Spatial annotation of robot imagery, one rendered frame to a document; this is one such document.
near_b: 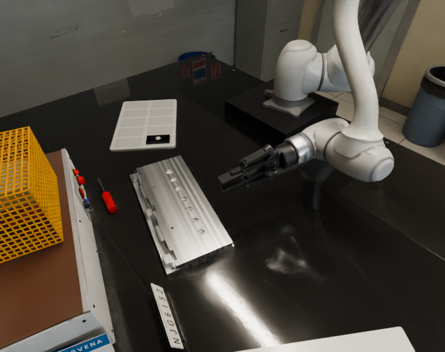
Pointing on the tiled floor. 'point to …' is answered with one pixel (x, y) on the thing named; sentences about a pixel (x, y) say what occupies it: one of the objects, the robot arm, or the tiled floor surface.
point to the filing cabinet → (265, 33)
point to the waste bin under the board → (433, 107)
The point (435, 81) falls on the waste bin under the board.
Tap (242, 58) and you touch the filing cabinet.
